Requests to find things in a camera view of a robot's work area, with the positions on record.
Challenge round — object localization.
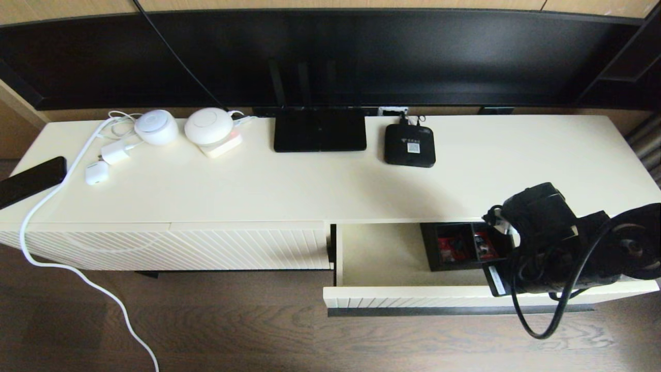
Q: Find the black compartment organizer box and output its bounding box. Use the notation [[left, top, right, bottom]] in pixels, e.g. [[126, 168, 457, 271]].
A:
[[419, 222, 517, 272]]

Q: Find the black cabinet handle bar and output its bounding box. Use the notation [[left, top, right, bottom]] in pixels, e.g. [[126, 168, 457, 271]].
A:
[[327, 304, 595, 317]]

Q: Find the cream ribbed drawer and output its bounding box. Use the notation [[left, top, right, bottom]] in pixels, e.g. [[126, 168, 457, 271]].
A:
[[322, 222, 661, 317]]

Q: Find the white slatted cabinet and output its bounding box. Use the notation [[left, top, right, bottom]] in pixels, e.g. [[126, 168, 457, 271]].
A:
[[0, 114, 661, 272]]

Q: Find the red Nescafe sachet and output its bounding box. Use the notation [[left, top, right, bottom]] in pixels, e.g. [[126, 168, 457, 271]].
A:
[[474, 231, 499, 259]]

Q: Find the black set-top box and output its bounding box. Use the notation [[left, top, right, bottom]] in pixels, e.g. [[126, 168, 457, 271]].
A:
[[383, 122, 437, 168]]

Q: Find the black router with antennas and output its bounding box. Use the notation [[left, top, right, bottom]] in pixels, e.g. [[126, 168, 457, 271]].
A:
[[267, 58, 368, 153]]

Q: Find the black flat TV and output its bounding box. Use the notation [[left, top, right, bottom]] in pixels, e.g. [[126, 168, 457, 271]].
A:
[[0, 8, 661, 112]]

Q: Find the white box with pink edge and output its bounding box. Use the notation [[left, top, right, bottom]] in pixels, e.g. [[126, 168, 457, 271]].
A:
[[198, 129, 244, 159]]

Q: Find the white dome device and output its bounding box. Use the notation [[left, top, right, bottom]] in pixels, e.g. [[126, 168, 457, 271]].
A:
[[184, 107, 235, 146]]

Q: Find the white round smart speaker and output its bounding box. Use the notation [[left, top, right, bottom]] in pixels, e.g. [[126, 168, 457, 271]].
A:
[[134, 109, 180, 147]]

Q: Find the white charger adapter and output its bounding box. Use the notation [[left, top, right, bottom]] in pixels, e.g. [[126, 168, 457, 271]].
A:
[[100, 142, 131, 166]]

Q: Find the white earbud case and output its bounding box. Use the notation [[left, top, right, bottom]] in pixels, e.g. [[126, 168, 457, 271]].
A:
[[84, 160, 111, 186]]

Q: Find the black smartphone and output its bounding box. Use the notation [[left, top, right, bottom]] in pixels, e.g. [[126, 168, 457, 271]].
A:
[[0, 156, 68, 211]]

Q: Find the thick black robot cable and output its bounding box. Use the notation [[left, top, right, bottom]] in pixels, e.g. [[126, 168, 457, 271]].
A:
[[510, 207, 661, 340]]

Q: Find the short white plug cable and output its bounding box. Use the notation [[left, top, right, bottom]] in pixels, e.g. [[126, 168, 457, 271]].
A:
[[230, 110, 258, 128]]

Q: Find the thin black hanging cable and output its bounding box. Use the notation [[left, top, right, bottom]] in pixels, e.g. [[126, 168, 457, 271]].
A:
[[131, 0, 231, 111]]

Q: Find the thin white cable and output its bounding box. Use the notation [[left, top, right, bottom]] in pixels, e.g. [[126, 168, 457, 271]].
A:
[[107, 110, 144, 141]]

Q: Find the thick white cable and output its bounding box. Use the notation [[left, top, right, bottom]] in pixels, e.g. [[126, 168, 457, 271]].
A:
[[19, 116, 160, 372]]

